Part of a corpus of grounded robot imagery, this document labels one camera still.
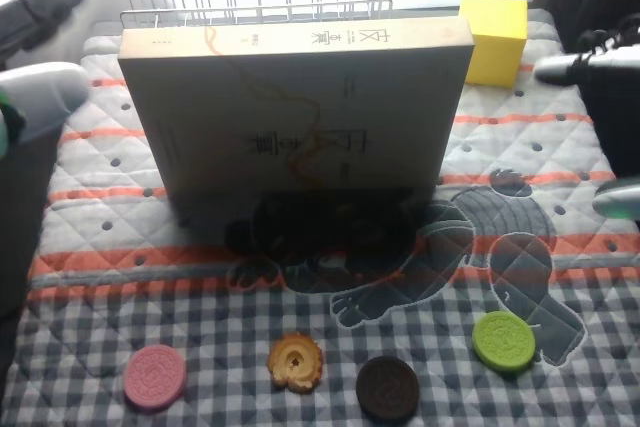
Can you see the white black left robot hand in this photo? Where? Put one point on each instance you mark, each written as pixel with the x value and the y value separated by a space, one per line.
pixel 45 9

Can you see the brown sandwich cookie toy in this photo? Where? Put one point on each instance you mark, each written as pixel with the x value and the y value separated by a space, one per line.
pixel 387 389

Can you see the grey bear print quilt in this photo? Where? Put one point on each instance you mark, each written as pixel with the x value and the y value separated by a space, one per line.
pixel 320 307

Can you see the yellow butter cookie toy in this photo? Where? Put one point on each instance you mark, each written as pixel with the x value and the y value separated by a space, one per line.
pixel 295 362

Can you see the green sandwich cookie toy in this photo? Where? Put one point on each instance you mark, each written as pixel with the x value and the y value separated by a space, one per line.
pixel 504 342

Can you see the beige thick book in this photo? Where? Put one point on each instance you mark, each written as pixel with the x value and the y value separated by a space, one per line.
pixel 280 112

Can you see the yellow cube block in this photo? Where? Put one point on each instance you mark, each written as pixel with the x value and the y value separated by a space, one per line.
pixel 492 47

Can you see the pink sandwich cookie toy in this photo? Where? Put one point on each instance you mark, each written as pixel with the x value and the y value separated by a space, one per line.
pixel 155 379

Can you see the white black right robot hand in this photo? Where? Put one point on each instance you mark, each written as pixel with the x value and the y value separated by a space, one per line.
pixel 575 67

